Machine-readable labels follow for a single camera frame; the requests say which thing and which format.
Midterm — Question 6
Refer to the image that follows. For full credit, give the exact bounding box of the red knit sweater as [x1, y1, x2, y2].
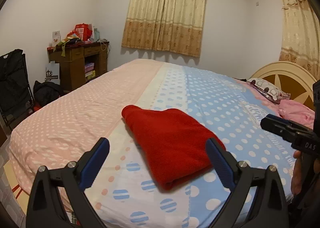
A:
[121, 105, 217, 191]

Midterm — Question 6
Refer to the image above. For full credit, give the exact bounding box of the person's right hand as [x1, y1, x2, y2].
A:
[291, 151, 303, 196]

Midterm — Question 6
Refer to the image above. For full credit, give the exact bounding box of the pink folded blanket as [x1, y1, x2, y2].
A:
[278, 100, 315, 129]

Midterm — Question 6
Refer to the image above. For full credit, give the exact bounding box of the grey patterned pillow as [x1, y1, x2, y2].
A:
[247, 78, 291, 104]

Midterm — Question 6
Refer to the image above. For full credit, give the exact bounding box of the cream wooden headboard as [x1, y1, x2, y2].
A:
[252, 61, 316, 110]

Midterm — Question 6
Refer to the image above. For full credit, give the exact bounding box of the polka dot bed sheet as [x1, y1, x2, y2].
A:
[8, 58, 316, 228]

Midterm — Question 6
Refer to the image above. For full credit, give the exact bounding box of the beige curtain right window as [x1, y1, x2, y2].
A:
[279, 0, 319, 80]

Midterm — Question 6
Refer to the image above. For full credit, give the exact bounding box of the beige curtain window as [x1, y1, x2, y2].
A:
[121, 0, 206, 57]
[279, 0, 319, 80]

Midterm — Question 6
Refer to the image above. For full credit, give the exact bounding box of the black folding chair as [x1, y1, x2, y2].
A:
[1, 49, 35, 128]

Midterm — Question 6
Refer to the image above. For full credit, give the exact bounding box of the black bag on floor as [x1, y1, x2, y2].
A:
[33, 81, 64, 107]

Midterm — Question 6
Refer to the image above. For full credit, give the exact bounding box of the white paper shopping bag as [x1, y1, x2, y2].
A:
[45, 61, 60, 85]

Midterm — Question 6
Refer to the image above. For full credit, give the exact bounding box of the dark wooden desk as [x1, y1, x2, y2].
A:
[47, 41, 110, 92]

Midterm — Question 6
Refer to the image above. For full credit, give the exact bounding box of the beige curtain centre window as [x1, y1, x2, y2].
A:
[121, 0, 206, 57]

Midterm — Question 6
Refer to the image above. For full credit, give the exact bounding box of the red gift bag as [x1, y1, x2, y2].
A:
[74, 23, 93, 41]

